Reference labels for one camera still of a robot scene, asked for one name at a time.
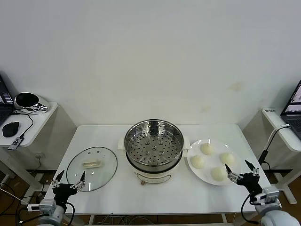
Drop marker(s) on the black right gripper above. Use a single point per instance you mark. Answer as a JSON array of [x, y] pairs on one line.
[[250, 181]]

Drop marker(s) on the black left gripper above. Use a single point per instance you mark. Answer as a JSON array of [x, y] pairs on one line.
[[62, 191]]

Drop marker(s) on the white steamed baozi bun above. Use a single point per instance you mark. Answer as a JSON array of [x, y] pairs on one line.
[[197, 162], [207, 149], [218, 173], [227, 158]]

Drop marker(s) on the round glass pot lid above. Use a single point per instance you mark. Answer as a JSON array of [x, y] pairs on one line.
[[103, 169]]

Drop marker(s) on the steel perforated steamer basket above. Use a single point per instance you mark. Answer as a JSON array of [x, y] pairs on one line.
[[129, 134]]

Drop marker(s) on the large white round plate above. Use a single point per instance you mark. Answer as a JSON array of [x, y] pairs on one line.
[[211, 161]]

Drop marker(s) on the white rectangular work table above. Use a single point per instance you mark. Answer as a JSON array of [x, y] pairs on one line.
[[117, 200]]

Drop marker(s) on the grey usb hub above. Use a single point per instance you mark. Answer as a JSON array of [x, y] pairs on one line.
[[16, 142]]

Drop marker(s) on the white printed label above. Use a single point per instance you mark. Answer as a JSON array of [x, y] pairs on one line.
[[270, 110]]

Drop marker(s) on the black open laptop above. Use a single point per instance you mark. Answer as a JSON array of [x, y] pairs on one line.
[[294, 117], [4, 113]]

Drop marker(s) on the black computer mouse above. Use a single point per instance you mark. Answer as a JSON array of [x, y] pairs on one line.
[[10, 129]]

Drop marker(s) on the cream electric cooker base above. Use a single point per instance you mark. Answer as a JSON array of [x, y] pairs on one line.
[[152, 176]]

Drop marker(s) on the black silver headset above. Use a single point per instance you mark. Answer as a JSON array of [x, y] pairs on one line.
[[24, 99]]

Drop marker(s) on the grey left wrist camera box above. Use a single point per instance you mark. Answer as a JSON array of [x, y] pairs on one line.
[[48, 207]]

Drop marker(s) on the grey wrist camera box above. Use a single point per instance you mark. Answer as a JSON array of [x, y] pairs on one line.
[[270, 195], [48, 207]]

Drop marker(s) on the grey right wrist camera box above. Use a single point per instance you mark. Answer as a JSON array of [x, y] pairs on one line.
[[270, 195]]

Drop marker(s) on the white wall socket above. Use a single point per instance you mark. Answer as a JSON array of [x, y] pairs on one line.
[[40, 155]]

